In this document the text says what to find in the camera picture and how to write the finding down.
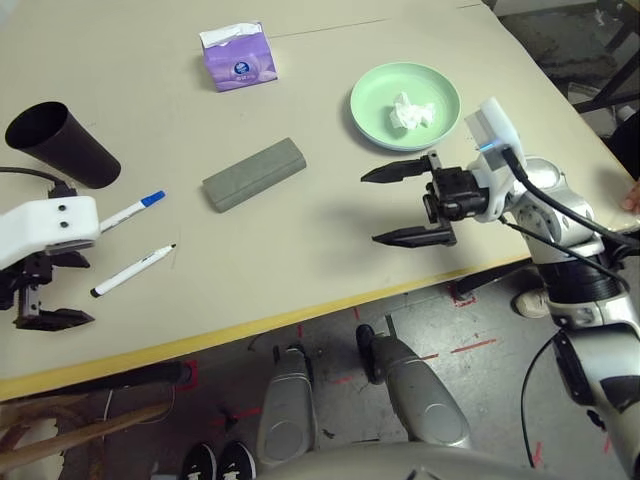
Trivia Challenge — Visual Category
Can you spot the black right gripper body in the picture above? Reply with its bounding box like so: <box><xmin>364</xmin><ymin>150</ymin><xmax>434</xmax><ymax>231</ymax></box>
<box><xmin>422</xmin><ymin>167</ymin><xmax>489</xmax><ymax>231</ymax></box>

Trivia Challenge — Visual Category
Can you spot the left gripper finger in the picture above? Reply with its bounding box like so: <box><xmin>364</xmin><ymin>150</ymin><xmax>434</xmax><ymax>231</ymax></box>
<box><xmin>47</xmin><ymin>251</ymin><xmax>92</xmax><ymax>270</ymax></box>
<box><xmin>13</xmin><ymin>308</ymin><xmax>96</xmax><ymax>332</ymax></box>

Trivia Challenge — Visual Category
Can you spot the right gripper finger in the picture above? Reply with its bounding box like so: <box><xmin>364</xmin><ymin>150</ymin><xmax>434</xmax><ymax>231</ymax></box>
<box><xmin>372</xmin><ymin>223</ymin><xmax>459</xmax><ymax>250</ymax></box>
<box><xmin>360</xmin><ymin>151</ymin><xmax>442</xmax><ymax>185</ymax></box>

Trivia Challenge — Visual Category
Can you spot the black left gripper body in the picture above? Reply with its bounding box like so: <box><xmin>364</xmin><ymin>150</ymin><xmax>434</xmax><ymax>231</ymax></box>
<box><xmin>0</xmin><ymin>254</ymin><xmax>56</xmax><ymax>326</ymax></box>

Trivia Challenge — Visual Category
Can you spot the white tissue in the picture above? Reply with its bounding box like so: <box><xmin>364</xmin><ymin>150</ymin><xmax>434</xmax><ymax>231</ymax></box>
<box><xmin>388</xmin><ymin>90</ymin><xmax>436</xmax><ymax>131</ymax></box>

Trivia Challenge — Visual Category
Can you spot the white marker black tip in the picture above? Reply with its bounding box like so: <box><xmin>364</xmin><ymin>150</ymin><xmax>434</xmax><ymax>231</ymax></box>
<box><xmin>89</xmin><ymin>243</ymin><xmax>178</xmax><ymax>299</ymax></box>

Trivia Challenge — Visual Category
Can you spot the green plate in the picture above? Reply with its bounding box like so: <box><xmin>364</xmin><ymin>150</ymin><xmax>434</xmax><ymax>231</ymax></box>
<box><xmin>349</xmin><ymin>61</ymin><xmax>462</xmax><ymax>151</ymax></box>

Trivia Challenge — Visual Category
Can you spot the grey glasses case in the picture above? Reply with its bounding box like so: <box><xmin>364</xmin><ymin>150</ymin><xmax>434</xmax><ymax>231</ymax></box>
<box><xmin>201</xmin><ymin>137</ymin><xmax>307</xmax><ymax>215</ymax></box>

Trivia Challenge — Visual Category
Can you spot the blue plate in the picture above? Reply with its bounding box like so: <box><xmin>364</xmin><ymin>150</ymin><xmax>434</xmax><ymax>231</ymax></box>
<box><xmin>352</xmin><ymin>119</ymin><xmax>451</xmax><ymax>154</ymax></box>

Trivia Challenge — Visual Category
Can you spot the black table base tube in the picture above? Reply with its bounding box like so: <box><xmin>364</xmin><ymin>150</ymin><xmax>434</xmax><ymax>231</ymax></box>
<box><xmin>0</xmin><ymin>360</ymin><xmax>195</xmax><ymax>401</ymax></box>
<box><xmin>454</xmin><ymin>263</ymin><xmax>540</xmax><ymax>302</ymax></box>

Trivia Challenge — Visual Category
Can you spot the white marker blue cap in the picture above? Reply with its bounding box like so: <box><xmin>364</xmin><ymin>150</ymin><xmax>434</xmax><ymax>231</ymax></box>
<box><xmin>98</xmin><ymin>189</ymin><xmax>168</xmax><ymax>234</ymax></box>

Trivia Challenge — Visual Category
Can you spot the black plastic cup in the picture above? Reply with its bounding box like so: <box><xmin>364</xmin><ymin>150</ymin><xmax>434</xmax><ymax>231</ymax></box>
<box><xmin>4</xmin><ymin>101</ymin><xmax>123</xmax><ymax>190</ymax></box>

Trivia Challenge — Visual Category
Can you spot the wooden stick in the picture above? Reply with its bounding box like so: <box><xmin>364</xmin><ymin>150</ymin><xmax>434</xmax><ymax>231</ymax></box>
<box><xmin>0</xmin><ymin>402</ymin><xmax>170</xmax><ymax>474</ymax></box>

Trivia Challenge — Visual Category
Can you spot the white bystander sneaker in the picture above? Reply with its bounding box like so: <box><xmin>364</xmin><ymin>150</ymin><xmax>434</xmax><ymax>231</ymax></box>
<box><xmin>513</xmin><ymin>288</ymin><xmax>552</xmax><ymax>319</ymax></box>

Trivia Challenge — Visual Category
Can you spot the silver robot right leg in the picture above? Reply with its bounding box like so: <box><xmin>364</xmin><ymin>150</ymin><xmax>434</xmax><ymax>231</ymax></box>
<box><xmin>355</xmin><ymin>324</ymin><xmax>472</xmax><ymax>449</ymax></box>

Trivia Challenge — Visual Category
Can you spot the silver robot leg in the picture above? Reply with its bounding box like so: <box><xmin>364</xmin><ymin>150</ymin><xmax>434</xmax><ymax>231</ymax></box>
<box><xmin>255</xmin><ymin>343</ymin><xmax>319</xmax><ymax>466</ymax></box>
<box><xmin>355</xmin><ymin>324</ymin><xmax>472</xmax><ymax>449</ymax></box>

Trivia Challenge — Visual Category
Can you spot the purple tissue pack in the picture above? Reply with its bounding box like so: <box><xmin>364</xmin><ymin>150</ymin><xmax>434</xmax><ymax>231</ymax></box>
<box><xmin>198</xmin><ymin>20</ymin><xmax>279</xmax><ymax>93</ymax></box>

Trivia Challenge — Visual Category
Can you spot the black sneaker white sole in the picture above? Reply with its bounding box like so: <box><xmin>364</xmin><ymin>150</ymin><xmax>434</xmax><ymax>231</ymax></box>
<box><xmin>179</xmin><ymin>441</ymin><xmax>220</xmax><ymax>480</ymax></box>
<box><xmin>218</xmin><ymin>439</ymin><xmax>258</xmax><ymax>480</ymax></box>

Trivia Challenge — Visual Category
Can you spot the silver robot left leg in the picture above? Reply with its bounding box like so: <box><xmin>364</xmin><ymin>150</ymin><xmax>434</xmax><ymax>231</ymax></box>
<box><xmin>255</xmin><ymin>343</ymin><xmax>319</xmax><ymax>466</ymax></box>

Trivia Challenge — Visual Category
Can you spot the grey robot torso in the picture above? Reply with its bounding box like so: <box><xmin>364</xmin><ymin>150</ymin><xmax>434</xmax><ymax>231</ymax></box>
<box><xmin>254</xmin><ymin>439</ymin><xmax>556</xmax><ymax>480</ymax></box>

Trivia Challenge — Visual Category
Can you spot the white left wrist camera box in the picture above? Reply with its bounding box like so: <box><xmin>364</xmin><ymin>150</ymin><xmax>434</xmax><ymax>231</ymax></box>
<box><xmin>0</xmin><ymin>195</ymin><xmax>101</xmax><ymax>269</ymax></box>

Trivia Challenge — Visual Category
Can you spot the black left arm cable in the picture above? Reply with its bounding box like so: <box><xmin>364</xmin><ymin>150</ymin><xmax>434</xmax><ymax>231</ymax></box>
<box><xmin>0</xmin><ymin>167</ymin><xmax>79</xmax><ymax>199</ymax></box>

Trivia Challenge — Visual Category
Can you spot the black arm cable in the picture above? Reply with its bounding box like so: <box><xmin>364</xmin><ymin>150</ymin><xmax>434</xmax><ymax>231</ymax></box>
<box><xmin>0</xmin><ymin>167</ymin><xmax>79</xmax><ymax>199</ymax></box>
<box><xmin>499</xmin><ymin>144</ymin><xmax>640</xmax><ymax>480</ymax></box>

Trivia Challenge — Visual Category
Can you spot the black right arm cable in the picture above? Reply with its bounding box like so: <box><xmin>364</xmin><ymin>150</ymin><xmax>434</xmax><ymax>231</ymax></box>
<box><xmin>499</xmin><ymin>144</ymin><xmax>640</xmax><ymax>480</ymax></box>

